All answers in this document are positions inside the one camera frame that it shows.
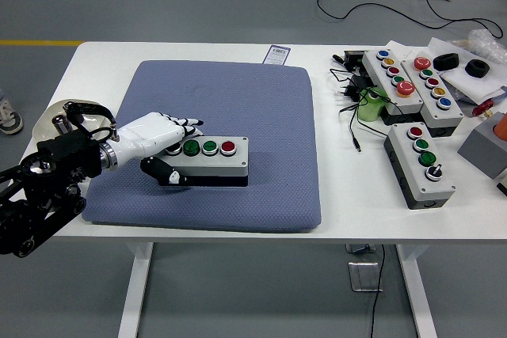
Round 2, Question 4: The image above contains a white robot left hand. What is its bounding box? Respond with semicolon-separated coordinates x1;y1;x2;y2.
110;112;205;187

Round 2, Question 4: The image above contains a grey four-button control box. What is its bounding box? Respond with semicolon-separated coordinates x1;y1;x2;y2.
158;135;250;188

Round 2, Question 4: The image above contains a five-button box, mushroom at end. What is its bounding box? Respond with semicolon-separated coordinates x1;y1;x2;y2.
361;48;425;125

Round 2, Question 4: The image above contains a four-button box with selector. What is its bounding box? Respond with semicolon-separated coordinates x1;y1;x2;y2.
383;122;456;211

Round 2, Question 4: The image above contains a five-button box, mushroom at head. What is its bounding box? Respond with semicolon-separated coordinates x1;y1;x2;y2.
400;55;465;138

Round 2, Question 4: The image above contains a dark cylindrical battery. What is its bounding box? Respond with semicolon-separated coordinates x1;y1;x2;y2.
52;113;75;136

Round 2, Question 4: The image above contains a blue-grey mesh cushion mat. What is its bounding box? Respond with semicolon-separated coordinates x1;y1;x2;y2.
82;59;322;234

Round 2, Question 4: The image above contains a white shallow dish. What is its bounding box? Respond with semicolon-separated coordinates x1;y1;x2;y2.
33;99;110;145

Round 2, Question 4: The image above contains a person's shoe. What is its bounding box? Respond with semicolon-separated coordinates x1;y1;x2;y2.
0;99;24;135

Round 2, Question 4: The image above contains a purple printed label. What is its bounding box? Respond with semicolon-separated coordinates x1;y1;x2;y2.
264;44;292;65

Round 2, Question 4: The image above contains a white table leg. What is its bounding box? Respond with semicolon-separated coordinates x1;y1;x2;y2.
117;241;154;338
395;243;439;338

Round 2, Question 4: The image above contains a black power adapter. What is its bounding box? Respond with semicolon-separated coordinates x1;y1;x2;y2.
335;74;375;102

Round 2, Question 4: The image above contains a small black device box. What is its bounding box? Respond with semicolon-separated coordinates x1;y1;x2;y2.
331;50;368;72

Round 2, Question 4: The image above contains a metal floor plate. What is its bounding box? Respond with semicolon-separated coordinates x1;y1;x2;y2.
347;260;384;294

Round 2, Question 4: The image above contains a white paper sheet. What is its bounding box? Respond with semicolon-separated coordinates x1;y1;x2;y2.
427;36;507;106

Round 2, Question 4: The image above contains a grey block box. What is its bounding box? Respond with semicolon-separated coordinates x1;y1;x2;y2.
457;112;507;180

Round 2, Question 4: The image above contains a red knob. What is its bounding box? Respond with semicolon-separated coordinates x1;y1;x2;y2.
473;101;496;118

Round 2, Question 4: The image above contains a clear bubble wrap bag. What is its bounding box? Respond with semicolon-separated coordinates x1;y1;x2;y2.
467;28;507;64

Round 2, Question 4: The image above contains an orange object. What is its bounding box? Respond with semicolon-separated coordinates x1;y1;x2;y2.
492;111;507;139

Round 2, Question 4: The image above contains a black cord with barrel plug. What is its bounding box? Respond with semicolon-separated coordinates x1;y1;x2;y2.
329;66;391;153

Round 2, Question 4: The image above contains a black hanging cable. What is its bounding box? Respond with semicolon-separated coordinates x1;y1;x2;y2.
370;245;387;338

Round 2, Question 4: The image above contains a black foam ring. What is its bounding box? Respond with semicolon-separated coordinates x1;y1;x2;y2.
464;59;491;78
433;52;461;72

